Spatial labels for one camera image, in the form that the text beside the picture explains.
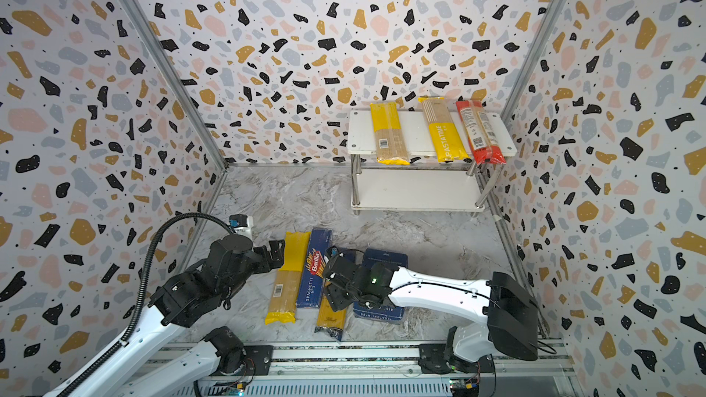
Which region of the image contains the blue clear spaghetti bag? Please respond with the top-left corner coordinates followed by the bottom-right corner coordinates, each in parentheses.
top-left (314, 246), bottom-right (356, 342)

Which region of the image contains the yellow spaghetti package with barcode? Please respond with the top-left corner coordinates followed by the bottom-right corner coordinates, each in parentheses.
top-left (370, 102), bottom-right (410, 165)

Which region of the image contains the yellow Pastatime spaghetti package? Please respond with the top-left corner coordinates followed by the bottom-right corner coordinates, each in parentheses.
top-left (418, 97), bottom-right (469, 163)

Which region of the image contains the red spaghetti package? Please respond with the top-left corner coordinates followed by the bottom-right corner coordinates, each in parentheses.
top-left (455, 100), bottom-right (506, 165)

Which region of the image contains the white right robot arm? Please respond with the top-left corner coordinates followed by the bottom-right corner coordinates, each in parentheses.
top-left (323, 255), bottom-right (540, 362)

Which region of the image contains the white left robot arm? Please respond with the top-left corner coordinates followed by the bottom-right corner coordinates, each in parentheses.
top-left (50, 235), bottom-right (285, 396)

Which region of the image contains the blue Barilla spaghetti box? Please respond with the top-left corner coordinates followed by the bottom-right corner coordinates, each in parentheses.
top-left (296, 228), bottom-right (332, 309)

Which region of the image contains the yellow clear spaghetti package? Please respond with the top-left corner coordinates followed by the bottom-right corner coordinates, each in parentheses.
top-left (265, 232), bottom-right (311, 325)

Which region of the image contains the blue Barilla rigatoni box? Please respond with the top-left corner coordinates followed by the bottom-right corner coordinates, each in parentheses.
top-left (353, 248), bottom-right (408, 323)

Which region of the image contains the white two-tier shelf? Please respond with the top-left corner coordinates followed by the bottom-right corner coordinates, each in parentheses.
top-left (347, 110), bottom-right (502, 214)

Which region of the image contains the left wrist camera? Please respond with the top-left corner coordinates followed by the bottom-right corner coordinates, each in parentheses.
top-left (229, 214), bottom-right (253, 240)

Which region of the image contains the black corrugated cable conduit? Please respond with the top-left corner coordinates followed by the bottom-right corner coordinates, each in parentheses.
top-left (54, 212), bottom-right (235, 397)

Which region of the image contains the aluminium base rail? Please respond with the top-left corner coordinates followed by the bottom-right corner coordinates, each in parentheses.
top-left (169, 339), bottom-right (582, 396)

